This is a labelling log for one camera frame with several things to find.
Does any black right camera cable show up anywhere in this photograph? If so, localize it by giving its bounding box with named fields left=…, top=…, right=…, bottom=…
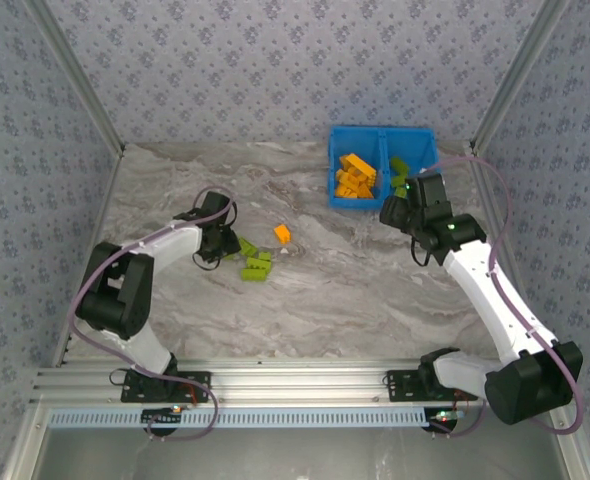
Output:
left=410, top=236, right=433, bottom=268

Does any aluminium front rail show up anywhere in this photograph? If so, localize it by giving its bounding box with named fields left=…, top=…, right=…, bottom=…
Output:
left=29, top=357, right=575, bottom=405

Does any aluminium table side rail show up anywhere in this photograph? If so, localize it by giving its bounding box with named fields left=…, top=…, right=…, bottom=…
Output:
left=464, top=141, right=546, bottom=351
left=49, top=146, right=126, bottom=370

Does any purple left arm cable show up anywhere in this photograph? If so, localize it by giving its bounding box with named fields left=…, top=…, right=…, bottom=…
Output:
left=68, top=185, right=239, bottom=444

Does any small black controller board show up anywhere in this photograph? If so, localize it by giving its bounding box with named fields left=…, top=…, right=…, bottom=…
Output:
left=427, top=408, right=465, bottom=434
left=141, top=406, right=185, bottom=428

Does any slotted white cable duct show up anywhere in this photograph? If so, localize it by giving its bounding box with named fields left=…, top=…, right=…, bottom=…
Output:
left=47, top=406, right=429, bottom=430

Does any aluminium corner post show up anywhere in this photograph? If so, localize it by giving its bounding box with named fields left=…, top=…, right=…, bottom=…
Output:
left=468, top=0, right=574, bottom=154
left=22, top=0, right=127, bottom=159

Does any black left camera cable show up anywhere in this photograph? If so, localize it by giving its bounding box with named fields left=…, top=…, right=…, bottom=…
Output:
left=190, top=250, right=218, bottom=273

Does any grey metal panel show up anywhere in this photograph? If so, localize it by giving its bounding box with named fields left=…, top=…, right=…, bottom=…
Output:
left=29, top=427, right=572, bottom=480

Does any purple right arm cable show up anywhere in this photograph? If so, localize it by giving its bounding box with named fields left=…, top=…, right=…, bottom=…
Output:
left=417, top=154, right=587, bottom=440

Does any aluminium lower frame post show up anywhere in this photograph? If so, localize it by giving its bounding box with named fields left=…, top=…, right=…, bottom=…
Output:
left=547, top=402, right=590, bottom=480
left=0, top=399, right=52, bottom=480

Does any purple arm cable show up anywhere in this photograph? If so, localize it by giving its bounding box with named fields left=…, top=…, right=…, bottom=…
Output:
left=417, top=154, right=587, bottom=440
left=68, top=185, right=239, bottom=444

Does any black camera cable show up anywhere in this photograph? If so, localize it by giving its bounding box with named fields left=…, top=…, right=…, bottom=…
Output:
left=410, top=236, right=433, bottom=268
left=190, top=250, right=218, bottom=273

